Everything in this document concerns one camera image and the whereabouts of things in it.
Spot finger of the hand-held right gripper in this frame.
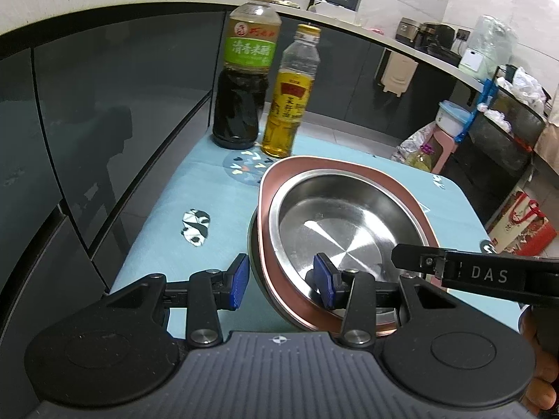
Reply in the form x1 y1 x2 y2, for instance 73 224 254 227
391 243 449 287

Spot red gift bag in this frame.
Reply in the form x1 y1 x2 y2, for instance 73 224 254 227
486 185 559 256

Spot person's right hand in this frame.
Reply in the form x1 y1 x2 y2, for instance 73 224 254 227
517 306 559 415

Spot black countertop appliance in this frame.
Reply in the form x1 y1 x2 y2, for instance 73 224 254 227
414 22 461 57

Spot yellow oil jug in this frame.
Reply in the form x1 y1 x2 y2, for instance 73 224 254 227
408 142 437 171

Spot white appliance under plastic cover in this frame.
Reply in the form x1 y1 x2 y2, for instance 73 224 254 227
458 15 518 81

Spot white plastic bags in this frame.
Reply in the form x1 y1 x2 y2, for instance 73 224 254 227
498 66 551 105

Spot round patterned coaster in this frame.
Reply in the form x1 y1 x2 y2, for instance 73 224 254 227
222 148 276 189

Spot pink bowl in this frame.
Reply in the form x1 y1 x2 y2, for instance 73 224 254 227
257 155 442 339

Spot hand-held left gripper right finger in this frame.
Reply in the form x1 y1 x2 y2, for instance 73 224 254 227
305 252 446 350

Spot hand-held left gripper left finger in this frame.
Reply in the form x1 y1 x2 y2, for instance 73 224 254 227
105 253 252 351

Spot stainless steel bowl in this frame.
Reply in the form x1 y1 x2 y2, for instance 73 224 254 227
267 169 433 328

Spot silver rice cooker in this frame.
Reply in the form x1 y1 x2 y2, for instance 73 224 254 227
395 17 422 42

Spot cooking oil bottle yellow label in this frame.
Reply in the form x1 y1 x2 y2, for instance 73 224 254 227
261 24 321 159

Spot light blue panda tablecloth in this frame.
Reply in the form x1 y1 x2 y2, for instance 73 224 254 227
109 133 525 337

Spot blue-lidded plastic container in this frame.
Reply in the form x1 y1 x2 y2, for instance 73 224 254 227
434 100 472 137

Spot dark metal cart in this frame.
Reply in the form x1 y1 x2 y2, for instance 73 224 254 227
467 83 546 175

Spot blue long-handled brush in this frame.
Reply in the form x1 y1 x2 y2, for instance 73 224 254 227
454 79 499 142

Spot beige hanging trash bin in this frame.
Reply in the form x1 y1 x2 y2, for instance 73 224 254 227
381 50 419 97

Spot dark vinegar bottle green label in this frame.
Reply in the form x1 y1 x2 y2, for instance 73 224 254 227
212 0 282 149

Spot pink plastic stool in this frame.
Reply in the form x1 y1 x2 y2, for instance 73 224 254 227
426 133 459 174

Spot crumpled plastic bag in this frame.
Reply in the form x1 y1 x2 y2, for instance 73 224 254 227
392 122 437 162

